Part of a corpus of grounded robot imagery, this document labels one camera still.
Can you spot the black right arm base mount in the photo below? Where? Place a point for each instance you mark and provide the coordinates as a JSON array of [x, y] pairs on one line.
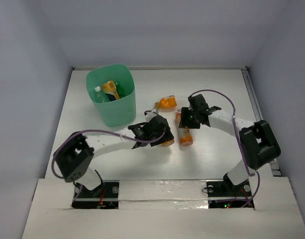
[[219, 198]]

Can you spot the green plastic bin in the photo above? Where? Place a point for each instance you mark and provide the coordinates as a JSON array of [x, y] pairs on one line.
[[118, 112]]

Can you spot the green plastic bottle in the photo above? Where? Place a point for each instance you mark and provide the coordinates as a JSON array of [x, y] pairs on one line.
[[120, 89]]

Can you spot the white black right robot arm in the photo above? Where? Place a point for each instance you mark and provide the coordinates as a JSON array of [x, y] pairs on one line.
[[256, 141]]

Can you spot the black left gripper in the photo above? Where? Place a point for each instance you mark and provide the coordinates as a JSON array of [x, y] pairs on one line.
[[165, 134]]

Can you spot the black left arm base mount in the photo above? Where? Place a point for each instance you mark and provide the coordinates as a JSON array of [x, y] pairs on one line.
[[105, 196]]

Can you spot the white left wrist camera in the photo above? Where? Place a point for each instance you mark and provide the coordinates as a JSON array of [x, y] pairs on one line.
[[149, 114]]

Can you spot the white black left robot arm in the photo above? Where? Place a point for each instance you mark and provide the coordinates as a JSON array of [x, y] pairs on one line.
[[71, 161]]

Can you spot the yellow blue milk tea bottle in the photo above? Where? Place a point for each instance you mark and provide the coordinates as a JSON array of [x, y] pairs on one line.
[[110, 90]]

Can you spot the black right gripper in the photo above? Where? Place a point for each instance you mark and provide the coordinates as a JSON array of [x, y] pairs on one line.
[[184, 121]]

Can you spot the orange juice bottle gold cap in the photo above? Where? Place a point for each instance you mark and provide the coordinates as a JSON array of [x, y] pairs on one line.
[[167, 142]]

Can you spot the orange label clear tea bottle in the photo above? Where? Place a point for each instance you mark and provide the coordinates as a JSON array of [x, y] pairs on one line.
[[184, 133]]

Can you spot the clear plastic water bottle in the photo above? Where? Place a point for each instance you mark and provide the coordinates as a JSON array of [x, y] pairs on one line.
[[100, 96]]

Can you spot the orange juice bottle barcode label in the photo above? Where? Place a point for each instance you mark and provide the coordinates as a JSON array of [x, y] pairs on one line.
[[167, 102]]

